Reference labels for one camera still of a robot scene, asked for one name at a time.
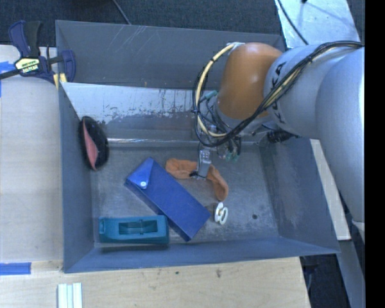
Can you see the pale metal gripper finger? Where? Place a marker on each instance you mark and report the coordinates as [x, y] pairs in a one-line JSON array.
[[204, 164]]

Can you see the orange cloth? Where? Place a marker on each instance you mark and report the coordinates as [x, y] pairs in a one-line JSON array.
[[219, 184]]

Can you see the blue snap pouch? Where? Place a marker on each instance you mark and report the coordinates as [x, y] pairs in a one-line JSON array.
[[171, 197]]

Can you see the grey metal bin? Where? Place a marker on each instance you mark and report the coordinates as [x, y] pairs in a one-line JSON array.
[[250, 191]]

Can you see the black and pink oval brush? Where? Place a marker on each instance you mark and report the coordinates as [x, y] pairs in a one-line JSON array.
[[94, 143]]

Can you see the pale wood board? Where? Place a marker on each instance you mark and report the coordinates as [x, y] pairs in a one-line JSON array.
[[29, 172]]

